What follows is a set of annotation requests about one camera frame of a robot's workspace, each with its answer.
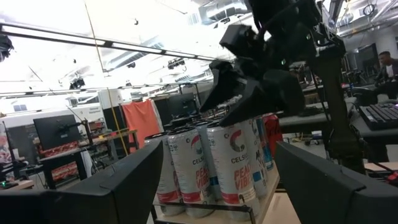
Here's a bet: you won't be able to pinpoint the person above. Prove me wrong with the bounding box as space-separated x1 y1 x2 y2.
373 51 398 97

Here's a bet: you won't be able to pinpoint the yellow cable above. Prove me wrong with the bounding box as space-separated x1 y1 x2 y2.
83 0 130 156

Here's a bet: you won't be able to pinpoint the grey desk with keyboard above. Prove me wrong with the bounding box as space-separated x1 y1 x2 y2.
348 96 398 147

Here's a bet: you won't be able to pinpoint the black overhead beam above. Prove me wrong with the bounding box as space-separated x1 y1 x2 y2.
0 22 218 62

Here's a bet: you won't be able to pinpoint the orange panel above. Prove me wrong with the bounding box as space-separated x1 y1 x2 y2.
120 98 162 154

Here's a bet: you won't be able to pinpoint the grey desk top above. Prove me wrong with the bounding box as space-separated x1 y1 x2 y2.
278 101 358 128

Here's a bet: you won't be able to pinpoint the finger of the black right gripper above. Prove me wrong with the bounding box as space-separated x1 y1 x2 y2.
219 69 307 127
198 60 247 113

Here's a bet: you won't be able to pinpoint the black hanging camera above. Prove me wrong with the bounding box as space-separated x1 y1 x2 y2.
0 33 15 62
167 57 187 71
68 77 86 90

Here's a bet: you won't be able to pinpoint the wooden shelf black legs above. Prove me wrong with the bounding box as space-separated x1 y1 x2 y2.
150 167 280 224

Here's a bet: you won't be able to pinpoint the black workbench red bins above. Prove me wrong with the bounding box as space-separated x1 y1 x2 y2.
37 139 94 190

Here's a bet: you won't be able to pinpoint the silver blue energy drink can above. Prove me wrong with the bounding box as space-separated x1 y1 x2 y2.
256 117 275 171

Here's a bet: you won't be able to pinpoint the black monitor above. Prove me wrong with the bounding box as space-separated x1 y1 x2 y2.
32 113 84 151

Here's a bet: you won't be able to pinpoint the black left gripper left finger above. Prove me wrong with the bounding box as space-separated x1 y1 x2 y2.
40 140 165 224

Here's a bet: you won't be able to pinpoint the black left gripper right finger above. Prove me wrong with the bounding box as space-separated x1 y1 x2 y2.
275 141 398 224

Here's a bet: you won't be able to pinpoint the floral print cloth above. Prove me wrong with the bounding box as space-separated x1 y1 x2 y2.
0 124 13 166

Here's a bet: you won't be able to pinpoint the black backlit keyboard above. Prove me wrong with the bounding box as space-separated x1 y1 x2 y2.
357 102 398 131

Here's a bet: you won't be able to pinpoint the white Celsius can black lid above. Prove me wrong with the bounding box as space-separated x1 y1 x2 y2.
144 132 187 217

